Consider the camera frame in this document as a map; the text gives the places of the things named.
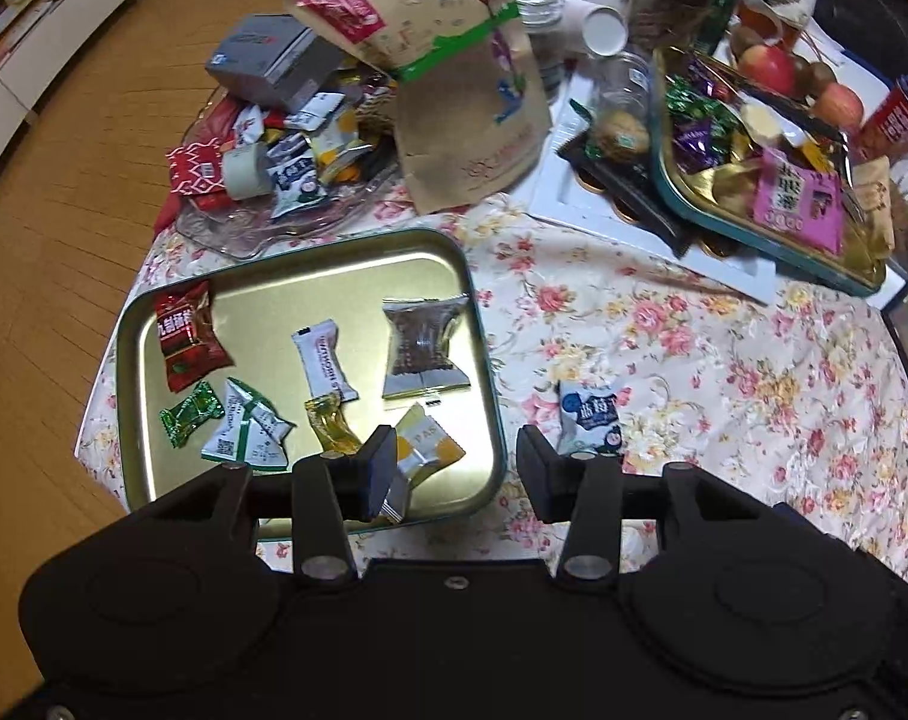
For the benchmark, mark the clear plastic cookie jar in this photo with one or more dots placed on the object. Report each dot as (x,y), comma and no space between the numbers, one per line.
(623,109)

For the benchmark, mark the white rectangular tray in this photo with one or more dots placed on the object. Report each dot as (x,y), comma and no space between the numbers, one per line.
(566,195)

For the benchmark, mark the white cabinet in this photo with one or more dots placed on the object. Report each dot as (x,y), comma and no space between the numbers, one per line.
(42,30)

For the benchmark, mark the clear packet brown snack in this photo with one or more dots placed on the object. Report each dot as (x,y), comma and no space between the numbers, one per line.
(424,345)

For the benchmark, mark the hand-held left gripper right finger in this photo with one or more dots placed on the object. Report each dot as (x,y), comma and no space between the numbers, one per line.
(538,474)

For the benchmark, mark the clear glass plate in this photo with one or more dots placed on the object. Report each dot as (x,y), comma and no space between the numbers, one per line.
(236,229)

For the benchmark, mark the dark brown snack bar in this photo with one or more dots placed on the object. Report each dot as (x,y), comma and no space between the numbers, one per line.
(626,195)

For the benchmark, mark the white strip snack packet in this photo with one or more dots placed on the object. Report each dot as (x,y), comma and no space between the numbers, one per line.
(325,360)

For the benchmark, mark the pile of wrapped candies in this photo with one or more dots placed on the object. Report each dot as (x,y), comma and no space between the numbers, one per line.
(701,127)

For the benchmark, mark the glass jar with lid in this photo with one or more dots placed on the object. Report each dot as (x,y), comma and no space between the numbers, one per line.
(542,22)

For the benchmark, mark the pile of assorted snack packets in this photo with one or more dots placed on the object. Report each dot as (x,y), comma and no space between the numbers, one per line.
(311,142)

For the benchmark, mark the teal tin with gold inside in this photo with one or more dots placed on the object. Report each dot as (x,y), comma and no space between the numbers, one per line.
(724,195)

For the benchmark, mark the yellow white snack packet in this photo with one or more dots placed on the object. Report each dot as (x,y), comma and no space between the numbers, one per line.
(428,442)

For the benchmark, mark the red patterned flat packet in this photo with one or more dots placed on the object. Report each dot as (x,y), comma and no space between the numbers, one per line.
(195,169)

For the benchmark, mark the green drink can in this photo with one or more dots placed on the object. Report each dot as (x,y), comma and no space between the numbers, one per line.
(720,0)

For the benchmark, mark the gold candy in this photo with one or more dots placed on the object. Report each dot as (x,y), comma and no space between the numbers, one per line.
(332,424)

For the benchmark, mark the blue white snack packet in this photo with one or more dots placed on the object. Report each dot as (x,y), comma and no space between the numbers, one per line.
(590,420)

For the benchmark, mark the red label clear jar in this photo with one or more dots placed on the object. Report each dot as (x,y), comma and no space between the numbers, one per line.
(900,135)

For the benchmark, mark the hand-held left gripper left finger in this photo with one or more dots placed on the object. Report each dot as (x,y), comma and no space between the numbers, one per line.
(375,469)

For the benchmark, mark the pink snack packet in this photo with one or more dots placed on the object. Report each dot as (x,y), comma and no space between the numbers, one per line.
(797,202)

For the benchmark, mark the grey cardboard box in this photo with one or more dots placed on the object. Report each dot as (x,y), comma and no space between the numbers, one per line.
(270,60)

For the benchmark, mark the green candy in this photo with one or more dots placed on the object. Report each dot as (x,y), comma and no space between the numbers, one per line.
(191,414)

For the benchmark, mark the white silver snack packet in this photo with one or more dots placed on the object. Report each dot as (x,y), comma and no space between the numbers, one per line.
(240,450)

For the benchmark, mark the small kraft snack packet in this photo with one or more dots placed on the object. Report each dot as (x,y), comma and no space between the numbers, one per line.
(874,206)

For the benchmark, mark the white paper cup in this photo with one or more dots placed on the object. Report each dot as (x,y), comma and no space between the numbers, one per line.
(596,26)

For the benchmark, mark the gold foil chocolate coin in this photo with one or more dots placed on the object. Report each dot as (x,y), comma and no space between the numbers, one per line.
(593,180)
(715,244)

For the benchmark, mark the red apple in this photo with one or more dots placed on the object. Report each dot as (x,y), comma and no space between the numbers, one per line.
(767,67)
(838,105)

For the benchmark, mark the beige tape roll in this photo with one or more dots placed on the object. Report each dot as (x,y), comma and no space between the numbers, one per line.
(248,171)

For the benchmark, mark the cream round snack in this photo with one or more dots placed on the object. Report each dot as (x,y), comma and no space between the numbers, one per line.
(763,121)

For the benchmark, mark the floral tablecloth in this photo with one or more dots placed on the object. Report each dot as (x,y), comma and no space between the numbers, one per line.
(724,390)

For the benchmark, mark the tall biscuit jar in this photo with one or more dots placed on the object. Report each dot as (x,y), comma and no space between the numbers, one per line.
(668,4)

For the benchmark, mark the red snack packet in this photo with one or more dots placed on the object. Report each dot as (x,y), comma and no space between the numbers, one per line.
(188,334)

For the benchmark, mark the large kraft paper bag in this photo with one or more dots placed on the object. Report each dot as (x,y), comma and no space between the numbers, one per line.
(461,112)

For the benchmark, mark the gold tin tray teal rim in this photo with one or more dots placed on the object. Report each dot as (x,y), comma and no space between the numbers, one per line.
(274,292)

